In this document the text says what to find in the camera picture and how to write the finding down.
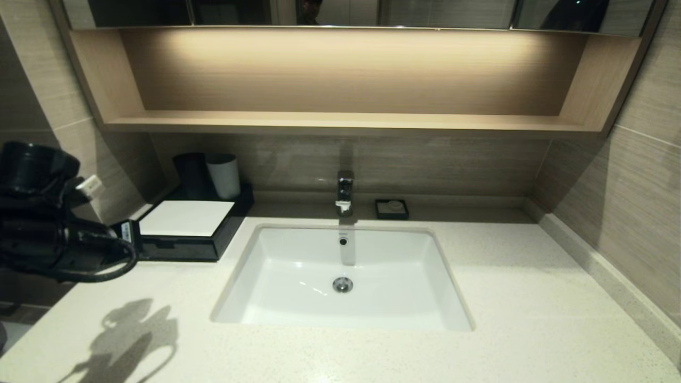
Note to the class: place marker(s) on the wooden wall shelf niche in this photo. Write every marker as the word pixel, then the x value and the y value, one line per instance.
pixel 340 122

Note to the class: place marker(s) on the chrome faucet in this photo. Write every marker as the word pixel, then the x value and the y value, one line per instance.
pixel 345 191

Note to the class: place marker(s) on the chrome sink drain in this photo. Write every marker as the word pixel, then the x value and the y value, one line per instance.
pixel 342 284

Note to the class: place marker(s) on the mirror cabinet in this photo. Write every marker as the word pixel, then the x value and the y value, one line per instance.
pixel 425 13

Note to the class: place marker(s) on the round white soap bar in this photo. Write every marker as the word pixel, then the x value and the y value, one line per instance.
pixel 395 205

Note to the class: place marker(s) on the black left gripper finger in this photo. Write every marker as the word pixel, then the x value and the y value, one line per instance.
pixel 127 234

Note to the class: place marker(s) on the black soap dish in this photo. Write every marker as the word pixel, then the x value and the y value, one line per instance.
pixel 380 214

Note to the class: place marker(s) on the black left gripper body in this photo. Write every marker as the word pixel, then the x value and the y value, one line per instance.
pixel 53 244

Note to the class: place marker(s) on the white sink basin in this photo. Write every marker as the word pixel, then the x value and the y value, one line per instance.
pixel 287 276

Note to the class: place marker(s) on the grey cup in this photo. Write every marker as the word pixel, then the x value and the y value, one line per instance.
pixel 224 178

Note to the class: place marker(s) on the black amenity tray with drawer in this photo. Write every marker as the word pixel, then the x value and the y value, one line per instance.
pixel 234 218

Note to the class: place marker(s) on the black cup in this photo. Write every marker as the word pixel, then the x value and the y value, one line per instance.
pixel 191 175

